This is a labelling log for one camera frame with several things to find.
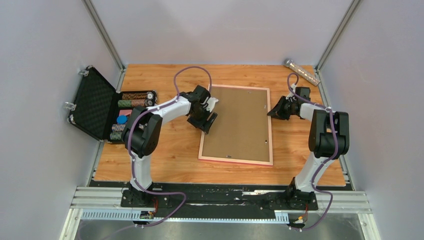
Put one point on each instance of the black poker chip case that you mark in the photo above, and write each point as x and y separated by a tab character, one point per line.
97	105

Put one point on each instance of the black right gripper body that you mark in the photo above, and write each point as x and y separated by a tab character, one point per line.
289	108

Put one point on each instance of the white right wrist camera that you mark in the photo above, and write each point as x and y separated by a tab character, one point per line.
291	97

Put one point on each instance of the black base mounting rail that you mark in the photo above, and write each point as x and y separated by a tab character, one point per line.
218	201

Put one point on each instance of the blue round chip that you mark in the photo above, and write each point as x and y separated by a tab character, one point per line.
121	119

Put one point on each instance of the wooden picture frame pink inlay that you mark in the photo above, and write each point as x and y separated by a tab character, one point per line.
270	132

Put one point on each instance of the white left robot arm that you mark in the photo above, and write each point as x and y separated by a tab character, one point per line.
142	132

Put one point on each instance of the glittery silver tube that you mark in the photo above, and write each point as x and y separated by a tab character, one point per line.
311	78

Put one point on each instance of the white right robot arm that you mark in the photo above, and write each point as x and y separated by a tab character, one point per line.
329	138

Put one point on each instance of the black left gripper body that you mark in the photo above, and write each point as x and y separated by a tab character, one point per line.
199	119

